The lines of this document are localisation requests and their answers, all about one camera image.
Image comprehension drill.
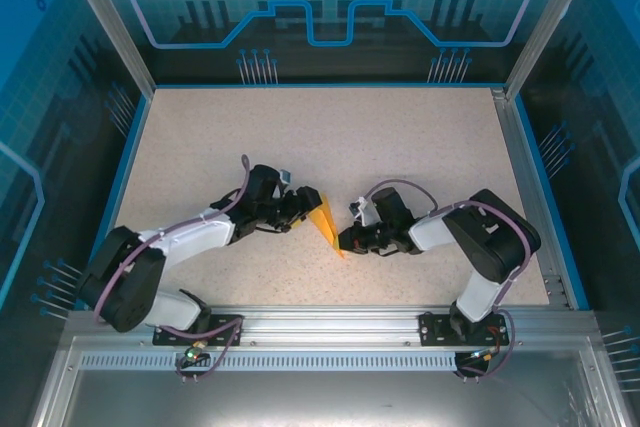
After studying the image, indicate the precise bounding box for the aluminium mounting rail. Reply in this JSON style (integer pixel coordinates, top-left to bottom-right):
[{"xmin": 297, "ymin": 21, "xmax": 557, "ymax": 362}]
[{"xmin": 67, "ymin": 304, "xmax": 596, "ymax": 344}]

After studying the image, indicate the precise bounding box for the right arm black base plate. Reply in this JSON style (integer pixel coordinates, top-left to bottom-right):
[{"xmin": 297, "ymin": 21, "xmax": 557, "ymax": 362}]
[{"xmin": 418, "ymin": 310, "xmax": 510, "ymax": 347}]

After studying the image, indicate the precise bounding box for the slotted grey cable duct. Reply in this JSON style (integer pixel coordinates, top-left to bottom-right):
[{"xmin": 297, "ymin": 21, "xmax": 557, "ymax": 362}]
[{"xmin": 79, "ymin": 352, "xmax": 459, "ymax": 369}]

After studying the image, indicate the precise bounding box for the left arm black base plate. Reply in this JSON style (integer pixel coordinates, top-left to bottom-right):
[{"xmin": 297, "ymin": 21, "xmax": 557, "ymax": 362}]
[{"xmin": 152, "ymin": 313, "xmax": 245, "ymax": 348}]

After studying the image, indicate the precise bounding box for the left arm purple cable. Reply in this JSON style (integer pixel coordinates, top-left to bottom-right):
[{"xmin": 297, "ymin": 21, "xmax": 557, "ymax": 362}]
[{"xmin": 92, "ymin": 154, "xmax": 246, "ymax": 379}]

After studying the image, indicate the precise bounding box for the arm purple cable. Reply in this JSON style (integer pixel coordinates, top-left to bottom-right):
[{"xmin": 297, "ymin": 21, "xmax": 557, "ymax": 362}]
[
  {"xmin": 362, "ymin": 178, "xmax": 531, "ymax": 381},
  {"xmin": 92, "ymin": 154, "xmax": 246, "ymax": 379}
]

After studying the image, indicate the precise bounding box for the cable plug with green light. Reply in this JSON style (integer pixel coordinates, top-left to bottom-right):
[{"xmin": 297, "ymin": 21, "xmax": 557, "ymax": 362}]
[
  {"xmin": 469, "ymin": 344, "xmax": 504, "ymax": 363},
  {"xmin": 183, "ymin": 339, "xmax": 209, "ymax": 363}
]

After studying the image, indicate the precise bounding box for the aluminium side rail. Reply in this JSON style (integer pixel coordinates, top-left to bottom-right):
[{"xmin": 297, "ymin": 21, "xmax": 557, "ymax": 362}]
[{"xmin": 489, "ymin": 86, "xmax": 574, "ymax": 311}]

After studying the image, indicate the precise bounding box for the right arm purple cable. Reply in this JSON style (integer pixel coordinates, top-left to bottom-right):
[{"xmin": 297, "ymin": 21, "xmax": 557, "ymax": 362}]
[{"xmin": 362, "ymin": 178, "xmax": 531, "ymax": 381}]

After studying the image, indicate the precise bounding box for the aluminium frame post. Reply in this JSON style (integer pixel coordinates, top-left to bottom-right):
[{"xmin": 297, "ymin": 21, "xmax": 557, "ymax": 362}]
[
  {"xmin": 503, "ymin": 0, "xmax": 604, "ymax": 101},
  {"xmin": 55, "ymin": 0, "xmax": 156, "ymax": 98}
]

